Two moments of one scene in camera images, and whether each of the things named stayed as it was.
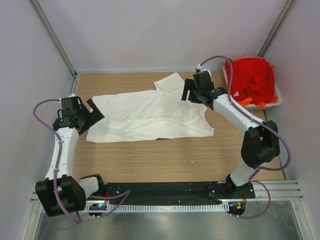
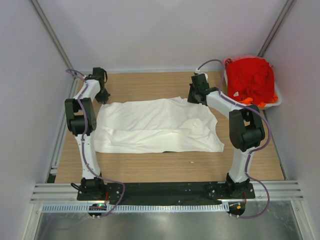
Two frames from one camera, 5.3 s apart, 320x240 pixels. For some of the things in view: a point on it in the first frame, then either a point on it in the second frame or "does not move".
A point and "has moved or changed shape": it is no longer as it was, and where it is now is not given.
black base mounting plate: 164,193 does not move
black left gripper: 94,117 → 104,99
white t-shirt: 158,114 has moved or changed shape
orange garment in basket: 244,101 does not move
